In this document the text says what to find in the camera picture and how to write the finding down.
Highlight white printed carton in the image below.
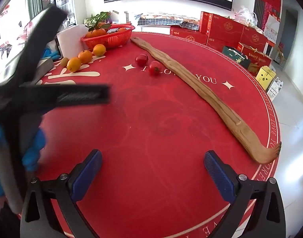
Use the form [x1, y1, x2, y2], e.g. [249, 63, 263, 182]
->
[267, 77, 284, 101]

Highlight checked cloth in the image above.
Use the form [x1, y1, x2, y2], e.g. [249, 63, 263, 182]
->
[137, 12, 200, 29]

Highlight red plastic basket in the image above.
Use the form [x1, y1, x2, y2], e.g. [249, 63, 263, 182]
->
[81, 24, 136, 50]

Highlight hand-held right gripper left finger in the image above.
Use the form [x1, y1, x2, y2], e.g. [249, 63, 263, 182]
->
[20, 149, 103, 238]

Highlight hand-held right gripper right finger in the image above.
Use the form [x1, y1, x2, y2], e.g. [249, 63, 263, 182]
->
[203, 150, 286, 238]

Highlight glass door fridge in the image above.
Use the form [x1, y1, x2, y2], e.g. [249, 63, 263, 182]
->
[41, 0, 76, 26]

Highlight dark green gift bag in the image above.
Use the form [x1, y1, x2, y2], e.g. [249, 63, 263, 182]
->
[222, 46, 250, 68]

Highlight clear plastic bag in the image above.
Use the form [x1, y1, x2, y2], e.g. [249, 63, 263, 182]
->
[232, 6, 258, 28]

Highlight long wooden stick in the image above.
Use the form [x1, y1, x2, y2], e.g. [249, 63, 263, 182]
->
[130, 37, 282, 164]

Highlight red cherry tomato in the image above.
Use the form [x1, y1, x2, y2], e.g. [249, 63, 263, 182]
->
[135, 54, 149, 66]
[148, 61, 162, 76]

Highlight wall calendar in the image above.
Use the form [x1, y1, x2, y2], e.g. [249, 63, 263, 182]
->
[264, 13, 280, 42]

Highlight red paper gift bag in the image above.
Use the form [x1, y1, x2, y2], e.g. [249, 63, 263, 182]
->
[237, 43, 273, 77]

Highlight large red gift box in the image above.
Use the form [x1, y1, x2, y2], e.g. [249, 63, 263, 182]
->
[199, 11, 245, 41]

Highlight small orange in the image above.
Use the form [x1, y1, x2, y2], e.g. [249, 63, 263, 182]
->
[78, 50, 93, 64]
[93, 44, 107, 57]
[66, 57, 82, 73]

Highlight yellow carton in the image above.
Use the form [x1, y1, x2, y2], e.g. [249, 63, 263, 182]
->
[256, 66, 276, 91]

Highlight green potted plant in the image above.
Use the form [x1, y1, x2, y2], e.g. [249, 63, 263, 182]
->
[85, 12, 112, 29]

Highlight person's left hand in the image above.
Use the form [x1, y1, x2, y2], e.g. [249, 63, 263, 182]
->
[0, 124, 46, 197]

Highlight flat red gift box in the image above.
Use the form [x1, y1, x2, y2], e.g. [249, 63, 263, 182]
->
[170, 25, 208, 45]

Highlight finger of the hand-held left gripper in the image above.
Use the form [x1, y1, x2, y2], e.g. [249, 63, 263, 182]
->
[17, 84, 112, 108]
[11, 5, 69, 86]

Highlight white paper towel roll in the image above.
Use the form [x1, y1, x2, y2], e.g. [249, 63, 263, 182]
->
[57, 24, 86, 59]

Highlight blue rubber gloves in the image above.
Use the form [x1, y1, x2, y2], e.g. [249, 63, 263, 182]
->
[41, 41, 61, 59]

